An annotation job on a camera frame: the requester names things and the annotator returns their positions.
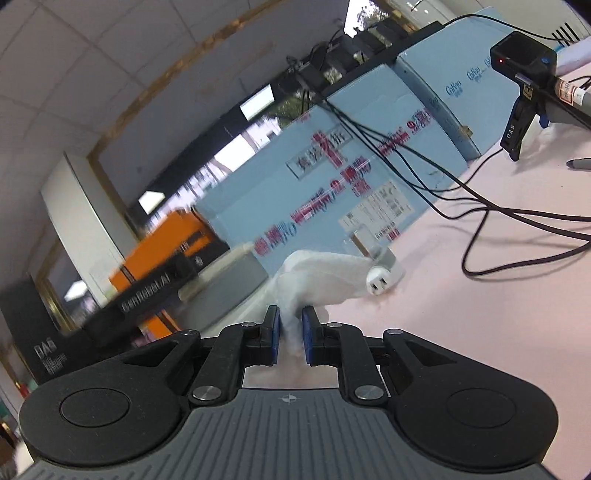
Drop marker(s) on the black power adapter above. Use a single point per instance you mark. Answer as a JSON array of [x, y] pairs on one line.
[[311, 78], [368, 43], [391, 30], [339, 58]]

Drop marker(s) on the large light blue box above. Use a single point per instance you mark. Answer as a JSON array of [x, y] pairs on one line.
[[316, 182]]

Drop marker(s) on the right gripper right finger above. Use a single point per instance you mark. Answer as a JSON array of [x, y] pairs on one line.
[[356, 357]]

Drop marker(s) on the orange MIUZI cardboard box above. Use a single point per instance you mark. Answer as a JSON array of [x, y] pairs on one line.
[[181, 231]]

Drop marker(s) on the grey marker pen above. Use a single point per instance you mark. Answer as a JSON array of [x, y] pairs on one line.
[[579, 164]]

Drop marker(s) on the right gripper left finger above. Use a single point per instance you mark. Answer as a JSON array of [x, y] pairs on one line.
[[221, 361]]

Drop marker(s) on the black power strip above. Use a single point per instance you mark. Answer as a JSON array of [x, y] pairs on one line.
[[367, 64]]

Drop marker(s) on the white paper towel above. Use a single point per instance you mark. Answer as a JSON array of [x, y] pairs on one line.
[[316, 279]]

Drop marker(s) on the grey white insulated cup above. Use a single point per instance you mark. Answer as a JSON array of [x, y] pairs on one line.
[[219, 289]]

